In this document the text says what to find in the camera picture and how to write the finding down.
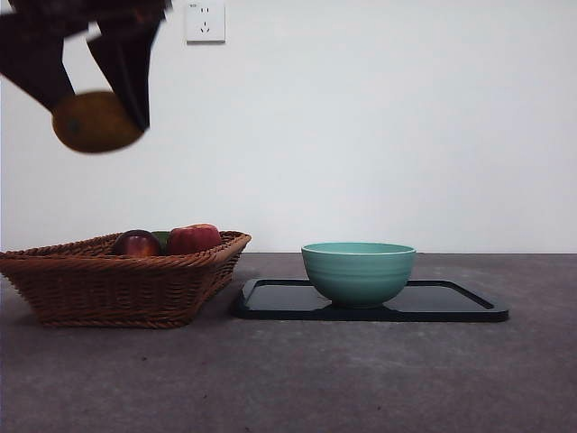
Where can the white wall socket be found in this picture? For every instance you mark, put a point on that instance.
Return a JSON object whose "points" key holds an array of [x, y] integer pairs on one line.
{"points": [[206, 22]]}

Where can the brown wicker basket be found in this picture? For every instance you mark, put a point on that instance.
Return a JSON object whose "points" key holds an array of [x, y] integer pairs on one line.
{"points": [[112, 288]]}

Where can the teal ceramic bowl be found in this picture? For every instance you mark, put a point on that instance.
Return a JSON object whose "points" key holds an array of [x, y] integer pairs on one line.
{"points": [[358, 275]]}

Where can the dark rectangular tray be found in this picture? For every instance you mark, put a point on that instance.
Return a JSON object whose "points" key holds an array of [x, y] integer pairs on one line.
{"points": [[279, 306]]}

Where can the dark red apple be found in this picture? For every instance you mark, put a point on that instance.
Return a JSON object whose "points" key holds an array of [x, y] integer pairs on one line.
{"points": [[135, 243]]}

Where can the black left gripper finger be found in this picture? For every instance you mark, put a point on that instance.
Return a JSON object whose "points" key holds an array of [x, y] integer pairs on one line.
{"points": [[31, 63], [128, 67]]}

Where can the green avocado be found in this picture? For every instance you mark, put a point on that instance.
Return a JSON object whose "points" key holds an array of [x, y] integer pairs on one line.
{"points": [[161, 236]]}

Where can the orange-yellow oval fruit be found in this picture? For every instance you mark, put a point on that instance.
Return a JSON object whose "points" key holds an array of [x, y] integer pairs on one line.
{"points": [[97, 124]]}

